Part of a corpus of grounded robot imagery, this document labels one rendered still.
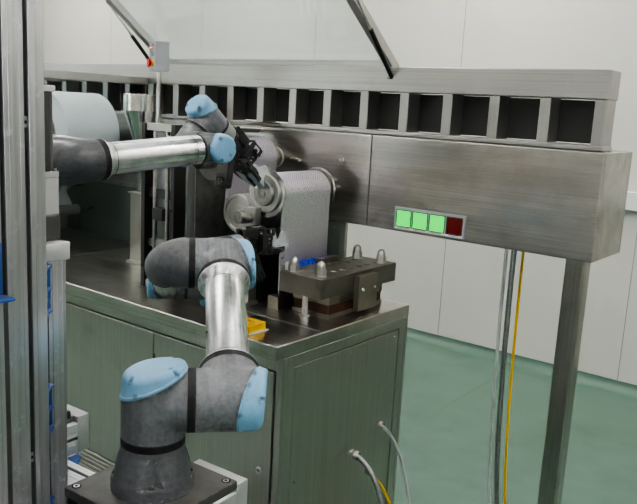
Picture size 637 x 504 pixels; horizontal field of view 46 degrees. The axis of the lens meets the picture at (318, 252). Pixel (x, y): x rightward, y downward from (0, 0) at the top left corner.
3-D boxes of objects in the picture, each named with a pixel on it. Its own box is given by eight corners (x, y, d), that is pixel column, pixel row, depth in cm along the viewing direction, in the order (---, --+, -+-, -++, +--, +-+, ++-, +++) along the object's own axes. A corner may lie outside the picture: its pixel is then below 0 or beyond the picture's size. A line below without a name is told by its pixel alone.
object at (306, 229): (278, 269, 233) (281, 209, 229) (325, 259, 251) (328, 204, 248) (279, 269, 232) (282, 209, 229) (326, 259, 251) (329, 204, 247)
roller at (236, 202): (222, 228, 244) (223, 191, 242) (274, 222, 264) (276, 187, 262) (249, 234, 237) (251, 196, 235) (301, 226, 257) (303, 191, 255)
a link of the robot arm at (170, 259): (137, 284, 163) (147, 307, 211) (188, 284, 165) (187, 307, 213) (138, 231, 165) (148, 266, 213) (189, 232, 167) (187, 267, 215)
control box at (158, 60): (144, 70, 261) (144, 40, 260) (162, 71, 265) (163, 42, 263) (150, 70, 255) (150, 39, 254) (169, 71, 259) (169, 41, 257)
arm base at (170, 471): (150, 513, 129) (150, 460, 127) (92, 485, 138) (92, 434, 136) (210, 481, 142) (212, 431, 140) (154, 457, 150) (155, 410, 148)
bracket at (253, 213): (231, 304, 236) (235, 207, 230) (246, 300, 241) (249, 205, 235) (243, 307, 233) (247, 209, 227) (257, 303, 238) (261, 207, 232)
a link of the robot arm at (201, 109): (176, 113, 204) (194, 89, 207) (199, 139, 212) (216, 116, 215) (195, 116, 199) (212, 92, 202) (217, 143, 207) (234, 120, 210)
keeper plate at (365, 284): (352, 310, 232) (354, 275, 230) (370, 304, 240) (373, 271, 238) (359, 312, 231) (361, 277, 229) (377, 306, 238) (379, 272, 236)
